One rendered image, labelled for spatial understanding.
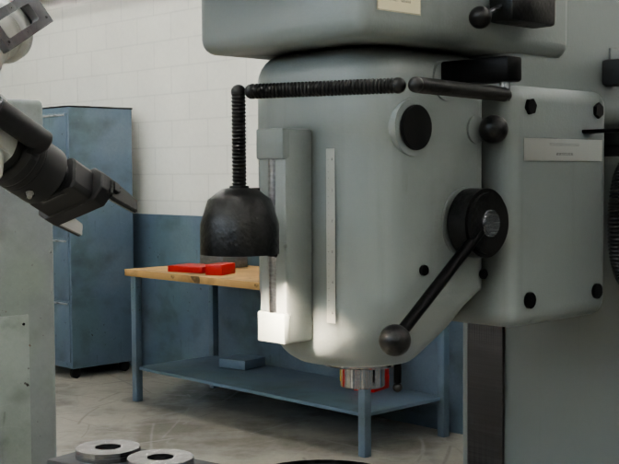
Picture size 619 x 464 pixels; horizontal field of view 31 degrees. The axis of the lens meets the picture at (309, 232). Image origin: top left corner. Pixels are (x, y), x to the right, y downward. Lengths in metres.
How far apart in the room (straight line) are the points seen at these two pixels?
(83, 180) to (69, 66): 8.05
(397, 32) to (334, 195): 0.17
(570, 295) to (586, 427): 0.26
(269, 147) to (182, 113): 7.27
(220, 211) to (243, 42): 0.22
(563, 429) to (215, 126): 6.70
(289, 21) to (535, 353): 0.63
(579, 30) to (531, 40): 0.11
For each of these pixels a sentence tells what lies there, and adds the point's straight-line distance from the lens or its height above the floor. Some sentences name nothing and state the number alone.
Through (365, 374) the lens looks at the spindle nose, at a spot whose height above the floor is 1.30.
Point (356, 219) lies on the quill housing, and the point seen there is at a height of 1.46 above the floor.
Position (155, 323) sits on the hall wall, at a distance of 8.72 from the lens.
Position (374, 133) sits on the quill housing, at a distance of 1.08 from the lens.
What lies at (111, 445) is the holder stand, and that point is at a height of 1.12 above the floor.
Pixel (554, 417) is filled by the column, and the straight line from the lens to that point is 1.52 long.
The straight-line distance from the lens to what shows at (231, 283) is 6.67.
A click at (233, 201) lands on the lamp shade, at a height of 1.48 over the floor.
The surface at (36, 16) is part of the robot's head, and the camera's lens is 1.13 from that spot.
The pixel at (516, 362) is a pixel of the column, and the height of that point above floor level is 1.25.
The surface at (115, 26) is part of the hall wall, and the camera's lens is 9.13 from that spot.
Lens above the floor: 1.51
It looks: 3 degrees down
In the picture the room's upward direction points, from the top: straight up
